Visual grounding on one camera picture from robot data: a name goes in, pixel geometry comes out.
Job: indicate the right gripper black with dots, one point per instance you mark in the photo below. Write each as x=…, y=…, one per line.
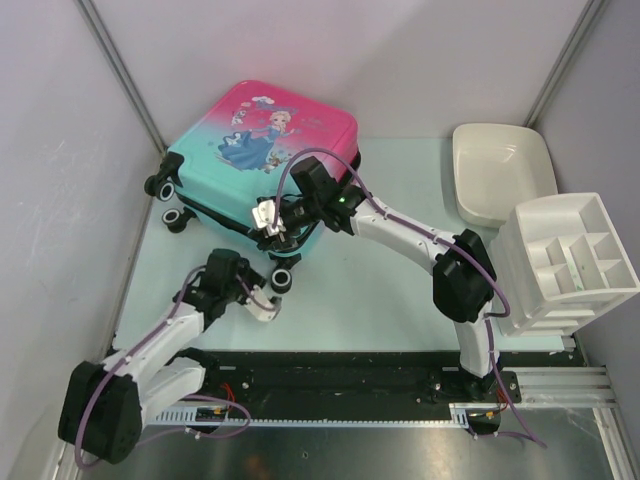
x=286, y=239

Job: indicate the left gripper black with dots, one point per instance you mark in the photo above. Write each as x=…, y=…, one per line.
x=252, y=277

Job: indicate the pink and teal children's suitcase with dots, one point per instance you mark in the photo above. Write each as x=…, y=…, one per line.
x=236, y=155

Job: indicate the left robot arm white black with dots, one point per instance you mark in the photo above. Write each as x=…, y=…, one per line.
x=108, y=404

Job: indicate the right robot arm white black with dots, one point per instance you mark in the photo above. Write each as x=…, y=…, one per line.
x=463, y=277

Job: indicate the cream plastic basin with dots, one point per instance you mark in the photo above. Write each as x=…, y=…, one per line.
x=497, y=167

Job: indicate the white divided organizer tray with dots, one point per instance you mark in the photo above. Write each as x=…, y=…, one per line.
x=561, y=264

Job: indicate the aluminium extrusion crossbar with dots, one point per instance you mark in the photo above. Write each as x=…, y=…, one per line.
x=565, y=387

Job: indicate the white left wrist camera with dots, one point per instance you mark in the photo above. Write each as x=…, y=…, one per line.
x=261, y=307

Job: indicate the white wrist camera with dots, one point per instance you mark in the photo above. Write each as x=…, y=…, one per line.
x=264, y=219
x=261, y=307

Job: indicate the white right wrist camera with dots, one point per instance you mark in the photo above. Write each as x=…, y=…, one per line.
x=264, y=219

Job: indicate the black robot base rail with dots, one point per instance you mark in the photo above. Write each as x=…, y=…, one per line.
x=277, y=381

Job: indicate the white slotted cable duct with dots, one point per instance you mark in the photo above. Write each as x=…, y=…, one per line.
x=412, y=414

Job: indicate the left aluminium frame post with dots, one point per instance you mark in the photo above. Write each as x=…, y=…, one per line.
x=104, y=40

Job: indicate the aluminium frame post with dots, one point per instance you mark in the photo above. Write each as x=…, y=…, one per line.
x=104, y=40
x=576, y=41

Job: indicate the right aluminium frame post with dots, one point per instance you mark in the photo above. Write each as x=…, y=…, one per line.
x=576, y=41

